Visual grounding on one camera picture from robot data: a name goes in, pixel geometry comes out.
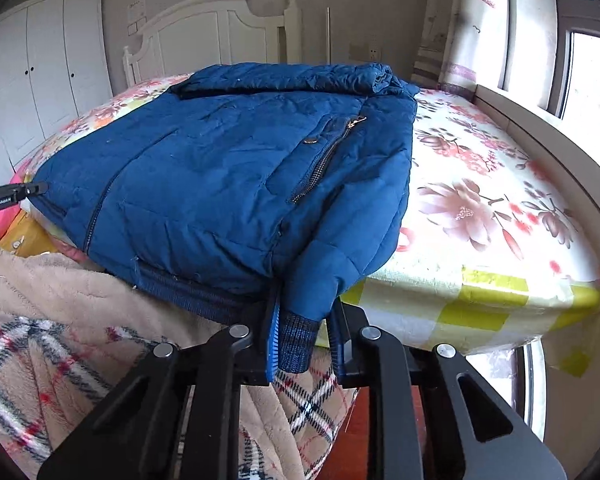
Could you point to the window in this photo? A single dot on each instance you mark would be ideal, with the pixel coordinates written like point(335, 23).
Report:
point(590, 85)

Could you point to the printed patchwork curtain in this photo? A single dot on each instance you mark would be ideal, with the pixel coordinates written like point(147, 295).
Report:
point(460, 35)

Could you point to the beige window sill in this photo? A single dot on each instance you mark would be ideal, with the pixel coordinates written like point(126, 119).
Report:
point(530, 125)

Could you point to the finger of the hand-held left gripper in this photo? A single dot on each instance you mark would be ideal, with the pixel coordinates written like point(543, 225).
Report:
point(30, 191)

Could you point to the white wardrobe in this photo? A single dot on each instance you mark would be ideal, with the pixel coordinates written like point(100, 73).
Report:
point(45, 60)

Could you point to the bed with floral sheet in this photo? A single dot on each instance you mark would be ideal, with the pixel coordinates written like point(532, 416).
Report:
point(480, 185)

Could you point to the yellow and pink bed sheet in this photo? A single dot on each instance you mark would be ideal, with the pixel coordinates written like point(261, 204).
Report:
point(27, 237)

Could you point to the beige wall socket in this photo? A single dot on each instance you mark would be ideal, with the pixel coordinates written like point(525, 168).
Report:
point(365, 52)

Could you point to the metal pole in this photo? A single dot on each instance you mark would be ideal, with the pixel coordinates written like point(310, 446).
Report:
point(328, 35)

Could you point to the white paper notice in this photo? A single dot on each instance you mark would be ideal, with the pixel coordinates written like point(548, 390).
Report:
point(136, 8)

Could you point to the beige plaid fleece robe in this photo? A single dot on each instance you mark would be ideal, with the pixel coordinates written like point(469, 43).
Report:
point(55, 310)

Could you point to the white wooden headboard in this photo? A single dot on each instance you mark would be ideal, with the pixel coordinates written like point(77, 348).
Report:
point(205, 30)

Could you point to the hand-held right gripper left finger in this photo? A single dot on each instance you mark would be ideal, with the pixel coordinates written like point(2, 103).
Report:
point(272, 355)

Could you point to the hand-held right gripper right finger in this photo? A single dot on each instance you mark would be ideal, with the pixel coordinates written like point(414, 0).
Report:
point(336, 355)

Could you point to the blue quilted puffer jacket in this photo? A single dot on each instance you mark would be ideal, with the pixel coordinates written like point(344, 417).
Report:
point(205, 170)

